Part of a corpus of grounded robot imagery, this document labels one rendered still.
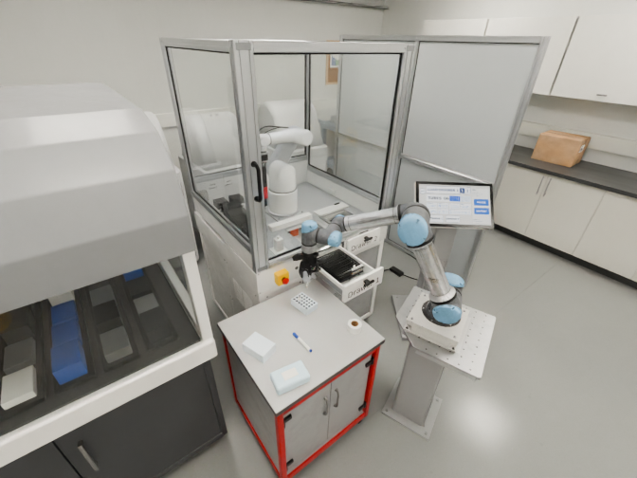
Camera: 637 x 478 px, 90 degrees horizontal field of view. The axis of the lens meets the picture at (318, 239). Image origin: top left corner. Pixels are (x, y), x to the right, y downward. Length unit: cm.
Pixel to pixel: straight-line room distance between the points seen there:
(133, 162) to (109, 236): 23
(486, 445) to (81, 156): 240
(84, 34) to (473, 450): 477
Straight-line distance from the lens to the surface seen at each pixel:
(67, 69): 443
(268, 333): 167
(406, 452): 226
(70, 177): 111
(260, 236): 161
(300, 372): 146
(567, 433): 273
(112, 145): 116
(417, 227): 129
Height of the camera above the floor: 199
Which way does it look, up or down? 32 degrees down
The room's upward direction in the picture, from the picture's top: 2 degrees clockwise
